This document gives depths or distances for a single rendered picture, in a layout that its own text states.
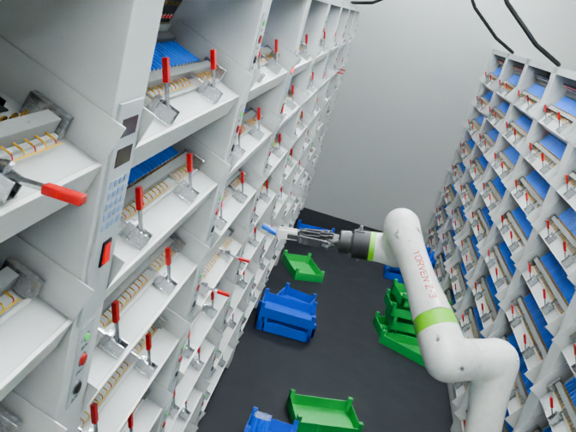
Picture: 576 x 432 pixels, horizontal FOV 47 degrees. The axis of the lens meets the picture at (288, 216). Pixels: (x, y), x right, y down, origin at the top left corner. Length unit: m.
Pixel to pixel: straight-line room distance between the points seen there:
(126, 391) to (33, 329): 0.63
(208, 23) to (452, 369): 1.02
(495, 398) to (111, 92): 1.43
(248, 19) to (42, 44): 0.70
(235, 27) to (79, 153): 0.73
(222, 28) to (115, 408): 0.78
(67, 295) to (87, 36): 0.30
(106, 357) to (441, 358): 0.93
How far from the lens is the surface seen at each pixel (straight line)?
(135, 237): 1.05
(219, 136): 1.45
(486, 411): 1.93
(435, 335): 1.79
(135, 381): 1.44
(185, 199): 1.29
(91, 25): 0.75
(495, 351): 1.87
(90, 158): 0.76
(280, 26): 2.11
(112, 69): 0.74
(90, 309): 0.87
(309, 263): 4.70
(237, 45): 1.42
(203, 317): 2.13
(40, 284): 0.82
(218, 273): 1.99
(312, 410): 3.17
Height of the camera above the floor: 1.72
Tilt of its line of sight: 18 degrees down
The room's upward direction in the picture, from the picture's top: 16 degrees clockwise
